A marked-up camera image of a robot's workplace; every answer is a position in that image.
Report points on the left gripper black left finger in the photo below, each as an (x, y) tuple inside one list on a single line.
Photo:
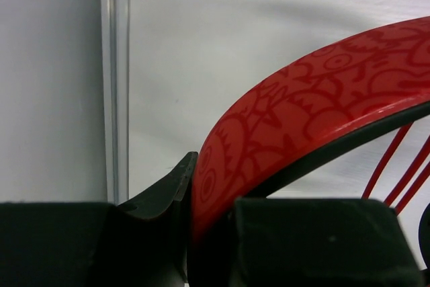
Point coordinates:
[(140, 242)]

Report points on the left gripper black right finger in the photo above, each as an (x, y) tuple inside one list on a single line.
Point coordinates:
[(320, 242)]

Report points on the red headphones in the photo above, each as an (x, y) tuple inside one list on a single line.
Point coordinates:
[(309, 113)]

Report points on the aluminium table frame rail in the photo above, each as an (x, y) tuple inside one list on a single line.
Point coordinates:
[(115, 37)]

